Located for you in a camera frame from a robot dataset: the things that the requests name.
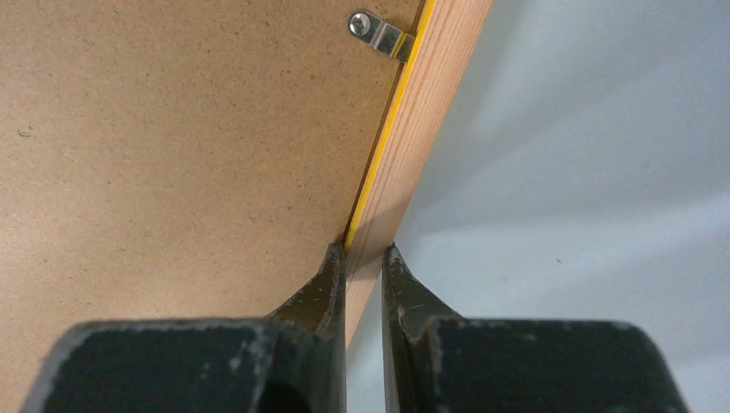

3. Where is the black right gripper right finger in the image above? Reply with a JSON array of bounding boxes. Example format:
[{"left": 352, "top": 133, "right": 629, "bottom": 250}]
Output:
[{"left": 381, "top": 246, "right": 687, "bottom": 412}]

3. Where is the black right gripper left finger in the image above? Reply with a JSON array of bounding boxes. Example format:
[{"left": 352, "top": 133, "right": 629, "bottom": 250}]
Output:
[{"left": 22, "top": 243, "right": 347, "bottom": 412}]

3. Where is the brown cardboard backing board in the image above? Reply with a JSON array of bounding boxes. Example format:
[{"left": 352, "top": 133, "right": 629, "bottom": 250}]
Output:
[{"left": 1, "top": 1, "right": 420, "bottom": 412}]

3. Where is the yellow wooden picture frame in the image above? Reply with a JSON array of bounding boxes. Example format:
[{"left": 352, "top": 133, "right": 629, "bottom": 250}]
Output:
[{"left": 343, "top": 1, "right": 492, "bottom": 343}]

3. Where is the silver metal turn clip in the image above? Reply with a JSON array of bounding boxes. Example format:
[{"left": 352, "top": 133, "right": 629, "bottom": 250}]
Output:
[{"left": 347, "top": 9, "right": 415, "bottom": 63}]

